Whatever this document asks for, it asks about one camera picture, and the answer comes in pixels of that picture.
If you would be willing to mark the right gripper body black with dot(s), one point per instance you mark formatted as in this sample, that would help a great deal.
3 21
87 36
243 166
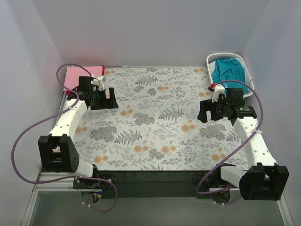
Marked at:
210 109

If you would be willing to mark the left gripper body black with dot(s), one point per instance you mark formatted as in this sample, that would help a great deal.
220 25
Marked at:
103 99

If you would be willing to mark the pink t shirt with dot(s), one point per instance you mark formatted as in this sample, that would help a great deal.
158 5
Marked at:
82 75

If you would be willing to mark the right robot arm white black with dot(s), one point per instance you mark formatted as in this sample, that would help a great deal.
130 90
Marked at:
265 179

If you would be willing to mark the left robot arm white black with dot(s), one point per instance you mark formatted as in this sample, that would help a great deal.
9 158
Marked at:
57 150

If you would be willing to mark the teal t shirt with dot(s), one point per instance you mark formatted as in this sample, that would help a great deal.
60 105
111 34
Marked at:
228 69

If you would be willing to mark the white laundry basket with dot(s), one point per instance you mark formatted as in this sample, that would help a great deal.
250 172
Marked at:
247 87

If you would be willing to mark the floral table mat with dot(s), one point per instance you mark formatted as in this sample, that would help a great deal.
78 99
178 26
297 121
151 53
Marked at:
155 126

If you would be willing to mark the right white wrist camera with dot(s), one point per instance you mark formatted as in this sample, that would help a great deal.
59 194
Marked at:
217 89

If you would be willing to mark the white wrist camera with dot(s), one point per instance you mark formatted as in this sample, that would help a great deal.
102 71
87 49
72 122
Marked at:
217 89
99 82

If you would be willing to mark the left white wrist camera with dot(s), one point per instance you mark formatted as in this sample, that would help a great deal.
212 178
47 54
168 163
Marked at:
99 82

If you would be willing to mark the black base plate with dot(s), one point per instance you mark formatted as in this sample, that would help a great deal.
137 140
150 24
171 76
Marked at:
150 184

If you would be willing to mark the aluminium frame rail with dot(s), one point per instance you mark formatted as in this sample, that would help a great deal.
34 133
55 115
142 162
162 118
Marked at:
54 202

